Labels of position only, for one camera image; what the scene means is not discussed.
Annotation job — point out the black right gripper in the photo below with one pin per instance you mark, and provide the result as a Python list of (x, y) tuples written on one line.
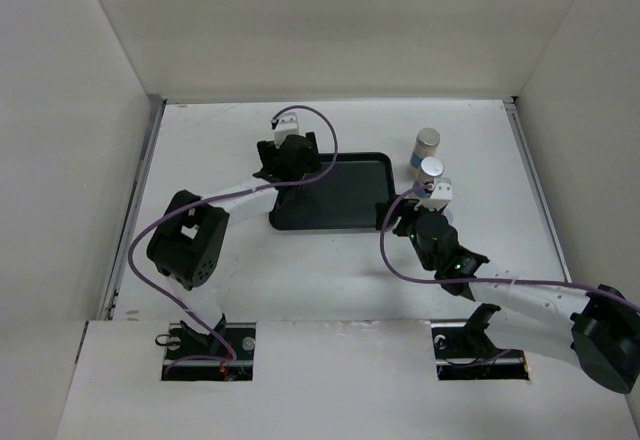
[(408, 210)]

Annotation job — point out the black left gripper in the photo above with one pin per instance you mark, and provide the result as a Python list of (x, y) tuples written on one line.
[(270, 153)]

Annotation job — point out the silver-lid blue-label grain bottle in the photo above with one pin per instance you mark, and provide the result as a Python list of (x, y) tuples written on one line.
[(426, 144)]

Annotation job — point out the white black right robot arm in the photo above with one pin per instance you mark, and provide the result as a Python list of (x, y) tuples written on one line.
[(593, 328)]

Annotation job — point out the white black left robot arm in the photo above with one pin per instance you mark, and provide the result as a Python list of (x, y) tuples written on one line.
[(186, 242)]

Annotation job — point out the white-lid dark spice jar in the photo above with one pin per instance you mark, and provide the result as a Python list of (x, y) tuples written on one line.
[(449, 216)]

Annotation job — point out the dark green plastic tray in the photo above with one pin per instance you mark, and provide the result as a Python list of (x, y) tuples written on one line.
[(345, 199)]

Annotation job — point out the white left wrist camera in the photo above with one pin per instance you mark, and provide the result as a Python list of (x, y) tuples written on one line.
[(284, 125)]

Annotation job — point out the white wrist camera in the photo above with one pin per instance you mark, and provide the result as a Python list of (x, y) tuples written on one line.
[(284, 125), (435, 195)]

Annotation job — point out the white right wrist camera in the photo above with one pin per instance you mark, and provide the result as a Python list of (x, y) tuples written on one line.
[(435, 195)]

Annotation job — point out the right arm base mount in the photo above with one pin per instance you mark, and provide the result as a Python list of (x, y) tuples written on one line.
[(464, 352)]

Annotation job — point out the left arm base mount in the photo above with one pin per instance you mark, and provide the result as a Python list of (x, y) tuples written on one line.
[(191, 356)]

